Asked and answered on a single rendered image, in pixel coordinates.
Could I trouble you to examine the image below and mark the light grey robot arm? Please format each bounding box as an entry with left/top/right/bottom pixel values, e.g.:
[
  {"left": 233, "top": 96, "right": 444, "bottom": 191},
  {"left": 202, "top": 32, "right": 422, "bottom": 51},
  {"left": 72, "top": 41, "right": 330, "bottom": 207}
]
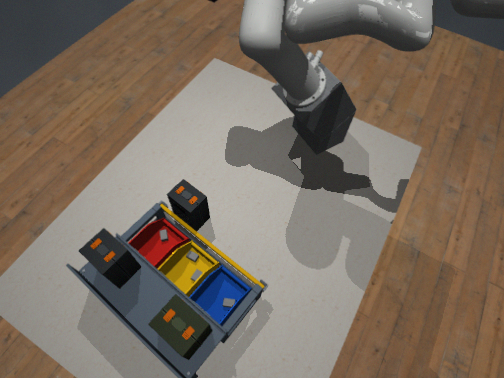
[{"left": 239, "top": 0, "right": 504, "bottom": 107}]

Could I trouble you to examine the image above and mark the dark grey shelf rack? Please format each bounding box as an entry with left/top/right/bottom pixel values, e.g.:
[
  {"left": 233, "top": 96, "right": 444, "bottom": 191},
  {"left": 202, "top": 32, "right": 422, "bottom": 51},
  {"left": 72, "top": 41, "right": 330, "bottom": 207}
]
[{"left": 67, "top": 201, "right": 268, "bottom": 378}]

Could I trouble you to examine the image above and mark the yellow bin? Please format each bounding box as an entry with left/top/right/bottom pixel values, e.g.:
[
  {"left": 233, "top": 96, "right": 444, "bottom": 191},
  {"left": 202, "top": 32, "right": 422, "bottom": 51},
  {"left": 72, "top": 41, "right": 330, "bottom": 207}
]
[{"left": 158, "top": 241, "right": 219, "bottom": 297}]

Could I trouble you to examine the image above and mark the yellow bar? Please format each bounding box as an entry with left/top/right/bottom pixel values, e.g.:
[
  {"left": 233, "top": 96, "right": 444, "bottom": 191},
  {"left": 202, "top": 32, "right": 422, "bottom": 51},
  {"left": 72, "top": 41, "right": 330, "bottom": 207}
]
[{"left": 160, "top": 204, "right": 265, "bottom": 288}]

